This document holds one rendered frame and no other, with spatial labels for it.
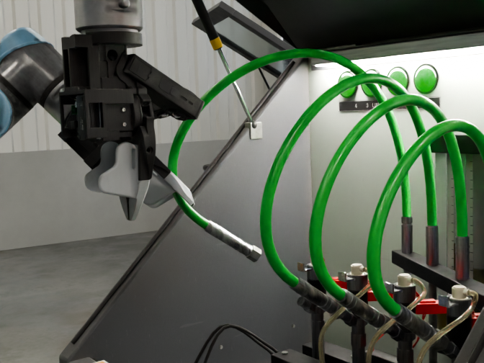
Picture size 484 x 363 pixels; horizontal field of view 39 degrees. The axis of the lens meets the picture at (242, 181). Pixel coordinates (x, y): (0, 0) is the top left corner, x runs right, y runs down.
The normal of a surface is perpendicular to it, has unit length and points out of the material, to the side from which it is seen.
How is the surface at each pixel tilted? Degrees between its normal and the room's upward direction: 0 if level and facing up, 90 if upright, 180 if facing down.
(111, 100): 90
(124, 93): 90
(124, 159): 93
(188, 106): 90
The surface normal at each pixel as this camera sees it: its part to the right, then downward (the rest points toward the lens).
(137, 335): 0.60, 0.06
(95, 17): -0.17, 0.11
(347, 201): -0.80, 0.09
